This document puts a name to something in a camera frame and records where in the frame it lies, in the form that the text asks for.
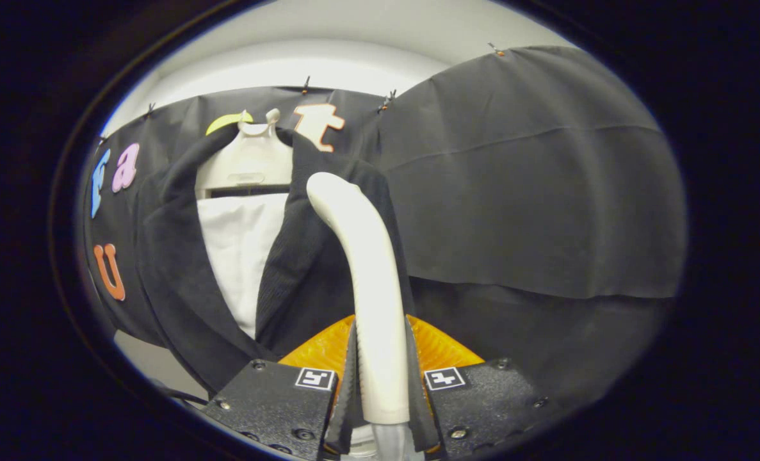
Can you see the beige plastic hanger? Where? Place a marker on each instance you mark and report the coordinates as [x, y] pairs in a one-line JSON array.
[[251, 160]]

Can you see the black backdrop cloth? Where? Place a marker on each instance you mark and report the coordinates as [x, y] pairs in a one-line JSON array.
[[533, 192]]

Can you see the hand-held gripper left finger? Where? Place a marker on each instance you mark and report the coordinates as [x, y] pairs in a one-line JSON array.
[[349, 397]]

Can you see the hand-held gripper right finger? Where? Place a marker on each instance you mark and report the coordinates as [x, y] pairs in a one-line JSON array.
[[416, 403]]

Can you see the row of backdrop clips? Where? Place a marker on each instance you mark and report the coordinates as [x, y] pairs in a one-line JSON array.
[[305, 85]]

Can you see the black blazer jacket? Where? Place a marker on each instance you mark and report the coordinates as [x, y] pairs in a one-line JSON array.
[[175, 269]]

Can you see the white garment steamer head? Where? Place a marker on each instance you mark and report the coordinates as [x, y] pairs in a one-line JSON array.
[[373, 288]]

